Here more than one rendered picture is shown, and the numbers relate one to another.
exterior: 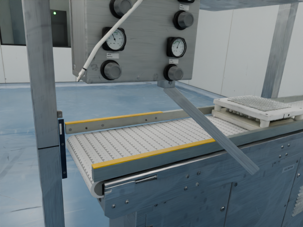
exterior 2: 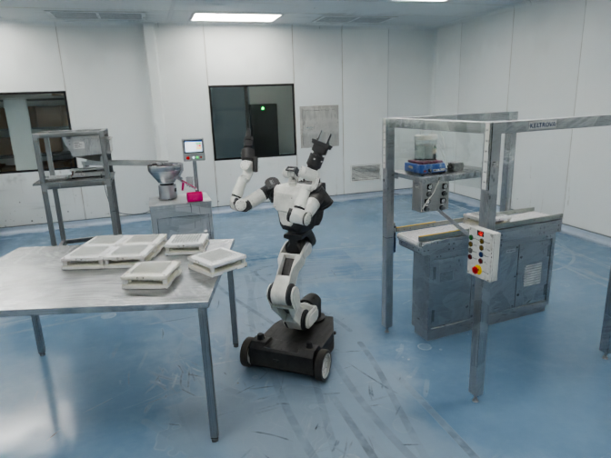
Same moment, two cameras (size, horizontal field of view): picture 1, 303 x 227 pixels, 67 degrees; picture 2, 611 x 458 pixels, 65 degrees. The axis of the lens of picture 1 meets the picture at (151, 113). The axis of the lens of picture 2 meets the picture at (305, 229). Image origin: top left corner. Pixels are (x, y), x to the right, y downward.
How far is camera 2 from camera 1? 2.87 m
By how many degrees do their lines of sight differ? 9
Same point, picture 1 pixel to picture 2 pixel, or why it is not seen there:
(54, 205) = (389, 264)
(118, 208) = (425, 252)
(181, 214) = (447, 264)
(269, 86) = (503, 203)
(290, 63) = (578, 163)
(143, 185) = (433, 244)
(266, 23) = (548, 114)
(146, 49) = (435, 202)
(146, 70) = (435, 207)
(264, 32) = not seen: hidden behind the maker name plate
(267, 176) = not seen: hidden behind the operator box
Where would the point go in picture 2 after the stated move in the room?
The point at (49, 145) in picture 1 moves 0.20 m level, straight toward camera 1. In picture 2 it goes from (390, 236) to (403, 244)
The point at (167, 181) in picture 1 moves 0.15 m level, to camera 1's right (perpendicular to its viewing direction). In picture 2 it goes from (441, 244) to (464, 244)
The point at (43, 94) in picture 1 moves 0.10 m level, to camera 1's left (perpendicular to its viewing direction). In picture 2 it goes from (390, 215) to (375, 215)
